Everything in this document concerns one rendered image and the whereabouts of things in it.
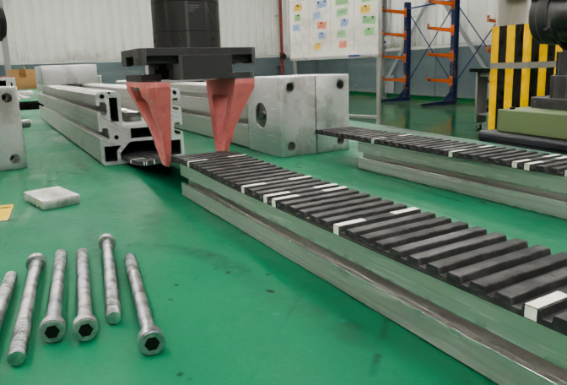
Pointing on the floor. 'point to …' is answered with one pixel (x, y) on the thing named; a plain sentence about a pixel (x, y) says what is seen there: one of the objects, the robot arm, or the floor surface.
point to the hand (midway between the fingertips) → (194, 153)
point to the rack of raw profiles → (432, 51)
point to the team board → (337, 20)
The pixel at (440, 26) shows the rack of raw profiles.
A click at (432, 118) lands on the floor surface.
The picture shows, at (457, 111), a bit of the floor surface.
